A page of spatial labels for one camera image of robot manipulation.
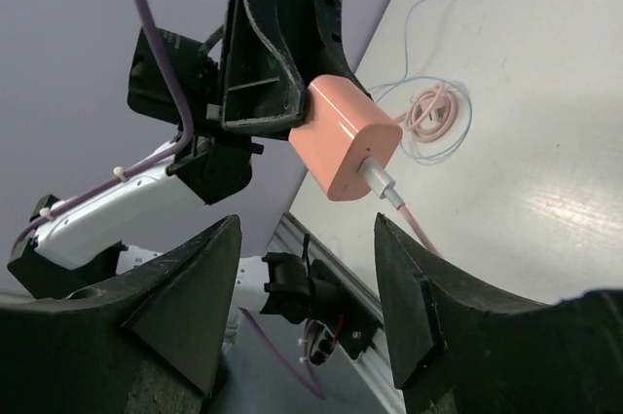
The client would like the blue thin cable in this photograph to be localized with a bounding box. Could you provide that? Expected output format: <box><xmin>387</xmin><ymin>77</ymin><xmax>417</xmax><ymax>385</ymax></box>
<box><xmin>367</xmin><ymin>0</ymin><xmax>474</xmax><ymax>165</ymax></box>

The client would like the pink thin cable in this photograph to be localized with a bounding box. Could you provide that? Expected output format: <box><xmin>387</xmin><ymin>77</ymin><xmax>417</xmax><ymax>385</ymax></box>
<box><xmin>358</xmin><ymin>155</ymin><xmax>444</xmax><ymax>259</ymax></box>

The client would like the pink charger plug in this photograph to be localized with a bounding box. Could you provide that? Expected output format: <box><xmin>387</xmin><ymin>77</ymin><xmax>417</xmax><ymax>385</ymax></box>
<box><xmin>288</xmin><ymin>74</ymin><xmax>402</xmax><ymax>202</ymax></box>

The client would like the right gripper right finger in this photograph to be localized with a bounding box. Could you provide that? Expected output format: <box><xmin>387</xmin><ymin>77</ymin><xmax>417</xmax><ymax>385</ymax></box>
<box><xmin>374</xmin><ymin>215</ymin><xmax>622</xmax><ymax>413</ymax></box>

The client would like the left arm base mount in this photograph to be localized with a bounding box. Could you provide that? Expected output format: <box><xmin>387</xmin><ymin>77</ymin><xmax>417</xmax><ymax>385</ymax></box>
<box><xmin>260</xmin><ymin>235</ymin><xmax>381</xmax><ymax>366</ymax></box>

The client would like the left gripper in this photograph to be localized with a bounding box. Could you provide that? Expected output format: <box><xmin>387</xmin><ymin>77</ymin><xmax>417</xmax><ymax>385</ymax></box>
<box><xmin>128</xmin><ymin>0</ymin><xmax>371</xmax><ymax>205</ymax></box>

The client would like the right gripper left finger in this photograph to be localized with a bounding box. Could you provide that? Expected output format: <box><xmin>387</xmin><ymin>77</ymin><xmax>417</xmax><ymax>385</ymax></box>
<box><xmin>1</xmin><ymin>215</ymin><xmax>241</xmax><ymax>413</ymax></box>

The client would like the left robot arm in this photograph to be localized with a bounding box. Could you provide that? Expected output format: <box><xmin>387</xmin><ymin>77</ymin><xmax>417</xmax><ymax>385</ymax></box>
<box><xmin>9</xmin><ymin>0</ymin><xmax>375</xmax><ymax>298</ymax></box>

